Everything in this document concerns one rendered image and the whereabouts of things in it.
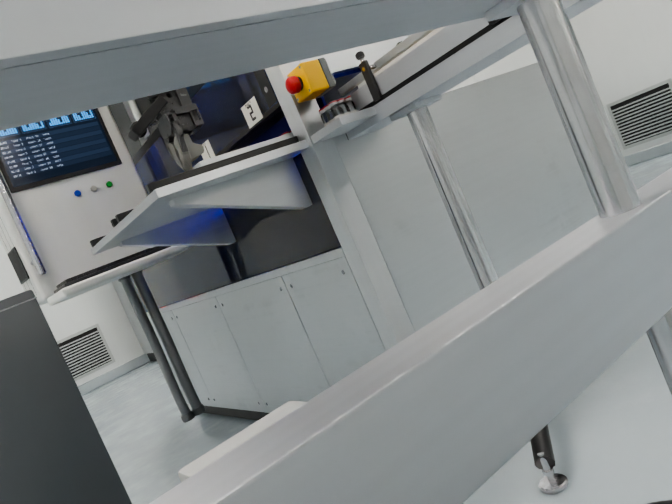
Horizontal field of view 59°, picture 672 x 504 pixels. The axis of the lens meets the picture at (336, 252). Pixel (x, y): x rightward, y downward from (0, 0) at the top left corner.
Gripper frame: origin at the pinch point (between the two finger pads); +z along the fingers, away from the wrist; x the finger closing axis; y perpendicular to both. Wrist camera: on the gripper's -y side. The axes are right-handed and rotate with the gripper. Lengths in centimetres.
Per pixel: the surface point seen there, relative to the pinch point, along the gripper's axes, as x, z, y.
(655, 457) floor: -59, 91, 42
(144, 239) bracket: 47.7, 7.3, -0.2
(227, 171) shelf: -10.9, 4.8, 4.1
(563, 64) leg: -90, 17, 10
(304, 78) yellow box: -20.6, -8.6, 26.2
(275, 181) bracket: -2.3, 9.3, 19.7
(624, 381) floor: -36, 90, 72
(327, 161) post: -12.3, 9.9, 29.5
